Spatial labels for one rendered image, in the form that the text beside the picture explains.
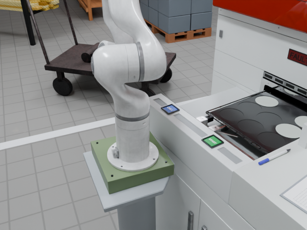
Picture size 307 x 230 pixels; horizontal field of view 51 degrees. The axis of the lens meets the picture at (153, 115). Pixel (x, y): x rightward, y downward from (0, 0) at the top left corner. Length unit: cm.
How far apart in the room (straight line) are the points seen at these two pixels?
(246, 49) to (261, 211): 95
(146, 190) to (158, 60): 45
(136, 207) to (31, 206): 120
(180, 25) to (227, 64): 313
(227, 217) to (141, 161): 35
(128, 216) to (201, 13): 410
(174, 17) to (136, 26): 385
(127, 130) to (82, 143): 174
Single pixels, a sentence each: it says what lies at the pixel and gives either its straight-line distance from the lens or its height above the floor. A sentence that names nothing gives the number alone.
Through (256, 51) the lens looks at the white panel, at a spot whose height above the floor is 105.
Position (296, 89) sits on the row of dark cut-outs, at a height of 96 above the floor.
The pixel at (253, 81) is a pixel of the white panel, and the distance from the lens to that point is 175.
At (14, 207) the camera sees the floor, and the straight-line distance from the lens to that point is 240.
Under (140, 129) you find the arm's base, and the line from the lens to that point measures 108.
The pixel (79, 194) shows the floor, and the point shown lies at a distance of 235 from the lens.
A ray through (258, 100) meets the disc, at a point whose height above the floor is 90.
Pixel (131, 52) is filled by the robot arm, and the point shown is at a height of 129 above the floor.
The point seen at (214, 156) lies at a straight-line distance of 108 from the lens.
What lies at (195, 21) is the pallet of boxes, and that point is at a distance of 506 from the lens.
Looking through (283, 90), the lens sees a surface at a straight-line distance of 162.
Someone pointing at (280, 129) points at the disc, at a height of 90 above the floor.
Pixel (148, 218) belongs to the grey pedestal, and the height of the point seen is 60.
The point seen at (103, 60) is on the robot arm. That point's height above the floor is 127.
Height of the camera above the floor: 163
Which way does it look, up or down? 32 degrees down
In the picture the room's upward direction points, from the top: 1 degrees counter-clockwise
